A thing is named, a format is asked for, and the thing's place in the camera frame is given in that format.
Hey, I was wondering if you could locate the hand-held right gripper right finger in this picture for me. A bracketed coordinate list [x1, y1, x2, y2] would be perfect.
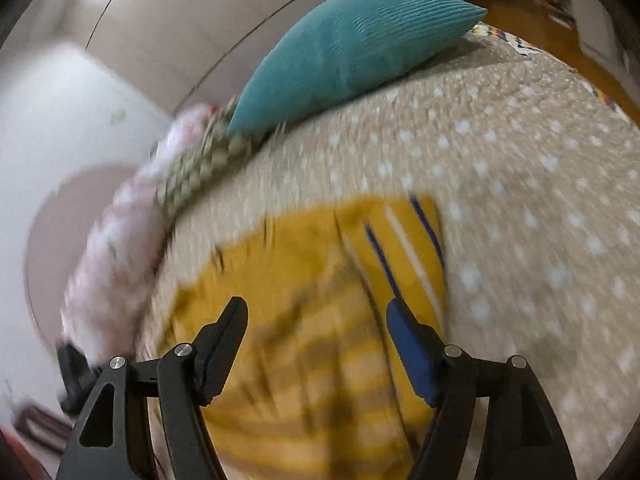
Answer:
[386, 298, 577, 480]

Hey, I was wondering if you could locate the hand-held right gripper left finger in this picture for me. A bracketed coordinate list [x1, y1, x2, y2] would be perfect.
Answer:
[56, 296, 249, 480]

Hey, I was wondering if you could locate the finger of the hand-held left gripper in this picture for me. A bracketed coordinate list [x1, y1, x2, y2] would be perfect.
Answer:
[56, 341, 103, 416]

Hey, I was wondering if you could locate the yellow striped small garment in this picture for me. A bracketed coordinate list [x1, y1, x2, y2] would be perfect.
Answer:
[150, 195, 449, 480]

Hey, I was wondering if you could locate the pink floral blanket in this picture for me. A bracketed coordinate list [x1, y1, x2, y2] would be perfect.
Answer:
[59, 104, 221, 361]

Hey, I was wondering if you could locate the beige polka dot bedspread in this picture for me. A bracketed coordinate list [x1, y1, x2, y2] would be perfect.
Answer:
[135, 22, 640, 480]

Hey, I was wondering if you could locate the green checkered cloth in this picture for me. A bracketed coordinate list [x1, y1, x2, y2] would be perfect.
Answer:
[157, 95, 253, 218]

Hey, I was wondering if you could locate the teal ribbed pillow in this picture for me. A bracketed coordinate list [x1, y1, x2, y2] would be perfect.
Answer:
[226, 0, 488, 136]

